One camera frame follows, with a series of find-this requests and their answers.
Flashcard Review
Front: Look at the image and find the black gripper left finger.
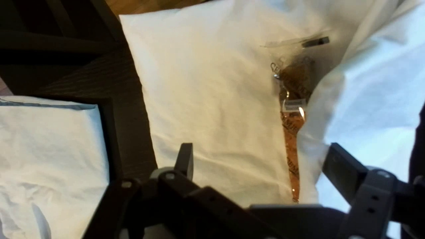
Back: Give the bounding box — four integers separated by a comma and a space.
81, 142, 284, 239

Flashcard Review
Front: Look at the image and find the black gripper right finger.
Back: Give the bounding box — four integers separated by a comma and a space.
323, 143, 425, 239

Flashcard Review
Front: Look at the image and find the white towel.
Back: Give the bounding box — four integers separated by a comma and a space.
118, 0, 425, 239

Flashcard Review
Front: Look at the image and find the clear snack package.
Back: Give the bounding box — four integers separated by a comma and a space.
264, 35, 329, 203

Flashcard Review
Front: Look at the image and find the folded white cloth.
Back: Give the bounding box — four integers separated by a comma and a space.
0, 95, 109, 239

